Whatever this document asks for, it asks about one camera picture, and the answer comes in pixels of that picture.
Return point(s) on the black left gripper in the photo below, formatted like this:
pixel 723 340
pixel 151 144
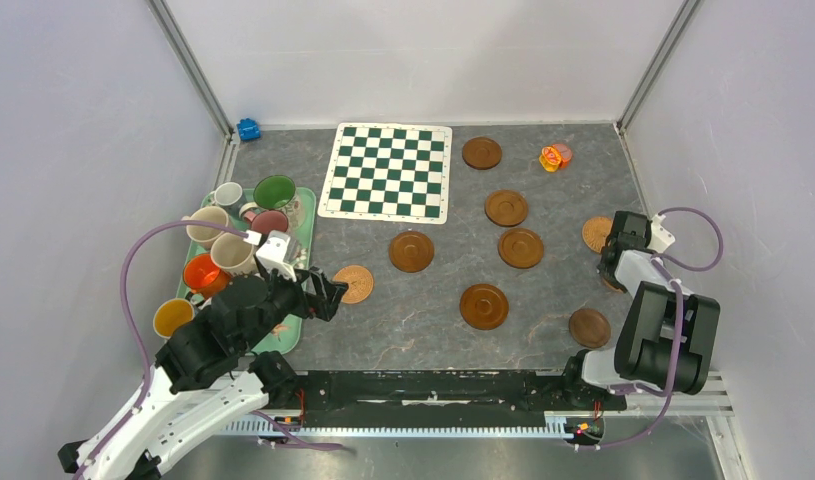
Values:
pixel 318 304

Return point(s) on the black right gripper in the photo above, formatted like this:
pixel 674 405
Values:
pixel 621 234

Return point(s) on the woven rattan coaster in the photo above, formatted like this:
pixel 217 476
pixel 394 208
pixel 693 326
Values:
pixel 360 283
pixel 595 232

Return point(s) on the brown wooden ridged coaster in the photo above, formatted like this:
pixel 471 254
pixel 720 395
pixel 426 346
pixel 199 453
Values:
pixel 520 248
pixel 506 208
pixel 411 251
pixel 484 306

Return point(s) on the dark walnut coaster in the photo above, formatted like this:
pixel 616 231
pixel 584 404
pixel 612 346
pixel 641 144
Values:
pixel 589 328

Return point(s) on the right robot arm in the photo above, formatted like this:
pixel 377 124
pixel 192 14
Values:
pixel 666 342

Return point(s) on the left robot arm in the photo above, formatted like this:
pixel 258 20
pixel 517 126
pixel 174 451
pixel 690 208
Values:
pixel 187 398

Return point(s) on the brown wooden far coaster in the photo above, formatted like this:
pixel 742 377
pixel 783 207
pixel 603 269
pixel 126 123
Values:
pixel 482 153

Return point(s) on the green floral tray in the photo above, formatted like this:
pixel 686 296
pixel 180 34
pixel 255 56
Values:
pixel 287 339

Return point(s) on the pink ghost pattern mug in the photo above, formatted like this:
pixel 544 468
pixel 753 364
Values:
pixel 268 221

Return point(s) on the orange pink toy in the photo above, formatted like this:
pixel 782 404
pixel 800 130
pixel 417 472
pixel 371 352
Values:
pixel 555 157

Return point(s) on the cream ceramic mug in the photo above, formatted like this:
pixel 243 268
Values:
pixel 233 255

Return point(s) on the green interior cartoon mug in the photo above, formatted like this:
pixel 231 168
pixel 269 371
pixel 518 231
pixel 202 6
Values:
pixel 279 192

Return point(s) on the orange mug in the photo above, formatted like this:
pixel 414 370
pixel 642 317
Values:
pixel 201 276

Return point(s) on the beige mug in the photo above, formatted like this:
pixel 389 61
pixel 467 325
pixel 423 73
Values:
pixel 205 235

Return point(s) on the green white chessboard mat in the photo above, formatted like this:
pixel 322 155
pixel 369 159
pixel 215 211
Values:
pixel 388 172

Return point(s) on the grey white mug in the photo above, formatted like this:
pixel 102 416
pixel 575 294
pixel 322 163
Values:
pixel 229 196

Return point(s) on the yellow interior mug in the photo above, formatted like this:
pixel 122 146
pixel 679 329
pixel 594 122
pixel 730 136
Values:
pixel 171 315

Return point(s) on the blue toy block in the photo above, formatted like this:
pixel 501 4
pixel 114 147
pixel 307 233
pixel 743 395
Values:
pixel 248 130

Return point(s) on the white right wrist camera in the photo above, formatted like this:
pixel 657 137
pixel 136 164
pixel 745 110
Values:
pixel 661 238

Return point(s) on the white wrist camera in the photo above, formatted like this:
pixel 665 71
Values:
pixel 661 238
pixel 273 253

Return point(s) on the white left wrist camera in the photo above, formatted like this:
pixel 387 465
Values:
pixel 273 253

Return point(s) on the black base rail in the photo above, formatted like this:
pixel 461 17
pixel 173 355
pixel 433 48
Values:
pixel 438 398

